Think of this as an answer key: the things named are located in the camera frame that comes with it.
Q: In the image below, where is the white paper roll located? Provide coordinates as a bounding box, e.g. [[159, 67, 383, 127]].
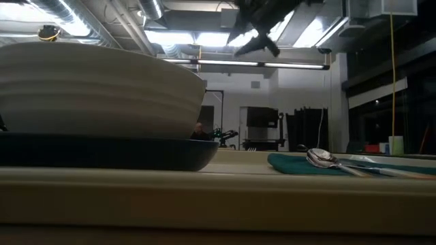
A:
[[388, 135, 405, 157]]

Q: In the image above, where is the silver metal spoon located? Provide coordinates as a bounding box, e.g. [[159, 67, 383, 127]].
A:
[[305, 148, 373, 178]]

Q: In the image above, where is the black cart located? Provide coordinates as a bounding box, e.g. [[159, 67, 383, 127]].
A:
[[242, 138, 287, 152]]

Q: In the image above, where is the yellow cable reel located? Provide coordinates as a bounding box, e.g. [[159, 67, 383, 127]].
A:
[[37, 24, 63, 43]]

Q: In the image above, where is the green cloth napkin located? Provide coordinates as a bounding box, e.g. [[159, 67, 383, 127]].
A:
[[267, 152, 436, 177]]

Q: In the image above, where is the dark blue plate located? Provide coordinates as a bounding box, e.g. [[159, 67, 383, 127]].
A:
[[0, 131, 220, 172]]

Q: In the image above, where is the seated person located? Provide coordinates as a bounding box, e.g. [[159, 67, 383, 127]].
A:
[[189, 122, 211, 142]]

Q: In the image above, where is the long ceiling light bar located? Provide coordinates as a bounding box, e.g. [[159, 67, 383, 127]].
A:
[[159, 57, 330, 71]]

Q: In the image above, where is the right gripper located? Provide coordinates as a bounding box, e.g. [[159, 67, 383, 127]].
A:
[[226, 0, 305, 58]]

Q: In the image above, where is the white ribbed bowl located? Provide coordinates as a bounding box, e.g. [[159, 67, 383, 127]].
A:
[[0, 41, 207, 141]]

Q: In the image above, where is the beige plastic tray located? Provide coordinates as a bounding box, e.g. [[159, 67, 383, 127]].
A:
[[0, 149, 436, 238]]

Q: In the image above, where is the black wall screen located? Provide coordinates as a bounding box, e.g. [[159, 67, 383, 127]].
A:
[[246, 106, 279, 129]]

